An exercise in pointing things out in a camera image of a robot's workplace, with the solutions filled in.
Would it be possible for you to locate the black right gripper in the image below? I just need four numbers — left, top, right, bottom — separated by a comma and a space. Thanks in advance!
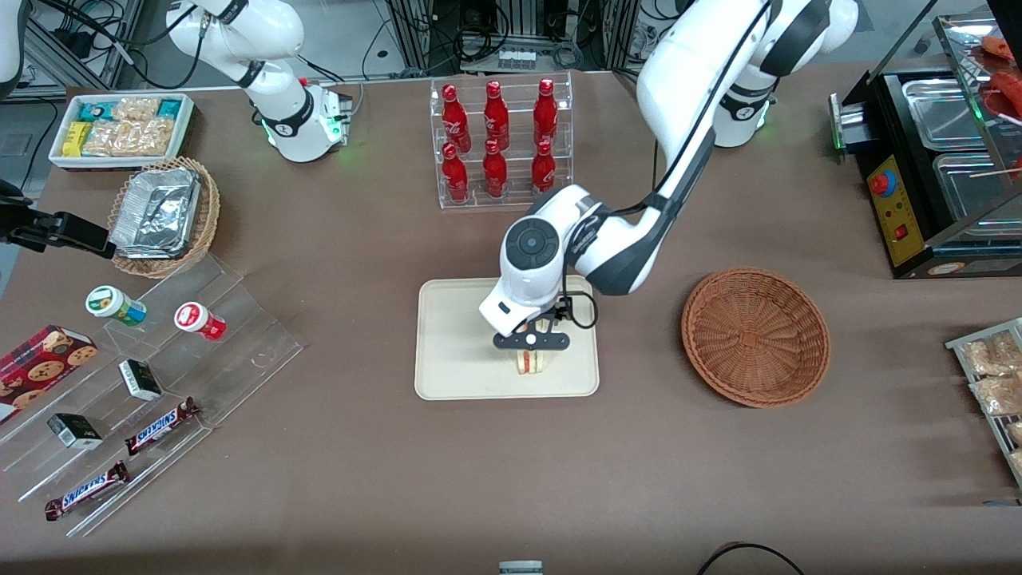
32, 210, 116, 260

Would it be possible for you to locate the beige plastic tray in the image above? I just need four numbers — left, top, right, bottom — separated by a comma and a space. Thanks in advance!
414, 275, 600, 401

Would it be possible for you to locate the light wicker basket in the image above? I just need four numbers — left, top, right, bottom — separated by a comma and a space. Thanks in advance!
107, 157, 221, 280

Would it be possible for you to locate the brown wicker basket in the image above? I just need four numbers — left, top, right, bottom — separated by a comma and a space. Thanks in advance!
680, 267, 832, 409

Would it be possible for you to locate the white rectangular snack bin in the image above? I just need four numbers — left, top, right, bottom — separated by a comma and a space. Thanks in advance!
48, 93, 197, 171

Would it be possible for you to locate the green lid snack cup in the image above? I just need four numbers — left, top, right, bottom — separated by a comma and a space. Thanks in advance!
85, 285, 148, 327

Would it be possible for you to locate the stack of foil containers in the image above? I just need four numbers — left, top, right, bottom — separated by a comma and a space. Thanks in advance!
109, 167, 202, 260

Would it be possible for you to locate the clear bag of crackers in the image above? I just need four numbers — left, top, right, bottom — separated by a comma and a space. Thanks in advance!
82, 118, 177, 158
112, 97, 161, 123

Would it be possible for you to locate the red cookie box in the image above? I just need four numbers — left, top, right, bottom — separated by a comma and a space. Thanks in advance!
0, 324, 99, 425

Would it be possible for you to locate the red lid snack cup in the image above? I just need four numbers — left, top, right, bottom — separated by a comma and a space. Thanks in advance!
174, 302, 228, 342

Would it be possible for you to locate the clear acrylic bottle rack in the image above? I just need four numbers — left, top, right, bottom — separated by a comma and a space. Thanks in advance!
429, 71, 575, 211

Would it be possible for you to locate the small black box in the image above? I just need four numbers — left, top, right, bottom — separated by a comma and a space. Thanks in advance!
46, 413, 104, 450
118, 359, 164, 402

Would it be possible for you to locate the red cola bottle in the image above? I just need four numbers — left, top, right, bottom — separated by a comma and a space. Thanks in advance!
482, 139, 509, 200
442, 142, 471, 204
442, 84, 472, 154
531, 139, 557, 196
483, 80, 511, 151
533, 77, 559, 146

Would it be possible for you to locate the clear acrylic stepped display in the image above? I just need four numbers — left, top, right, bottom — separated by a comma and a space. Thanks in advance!
0, 254, 305, 538

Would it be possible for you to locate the Snickers chocolate bar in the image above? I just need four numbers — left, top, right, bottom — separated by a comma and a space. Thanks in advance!
44, 461, 131, 522
125, 397, 201, 457

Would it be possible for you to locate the grey box with green light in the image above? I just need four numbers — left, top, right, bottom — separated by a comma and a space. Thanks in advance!
829, 93, 869, 154

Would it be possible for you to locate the black food warmer machine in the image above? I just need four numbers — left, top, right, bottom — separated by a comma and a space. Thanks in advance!
830, 12, 1022, 280

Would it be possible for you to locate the steel warmer pan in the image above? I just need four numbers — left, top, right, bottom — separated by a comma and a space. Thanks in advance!
901, 77, 988, 153
932, 151, 1022, 224

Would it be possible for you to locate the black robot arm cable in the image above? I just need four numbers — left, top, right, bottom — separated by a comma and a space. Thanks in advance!
557, 274, 600, 331

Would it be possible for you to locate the black floor cable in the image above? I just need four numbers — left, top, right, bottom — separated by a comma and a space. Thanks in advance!
695, 541, 807, 575

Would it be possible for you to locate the metal wire rack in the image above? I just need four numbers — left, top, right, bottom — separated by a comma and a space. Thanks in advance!
945, 317, 1022, 490

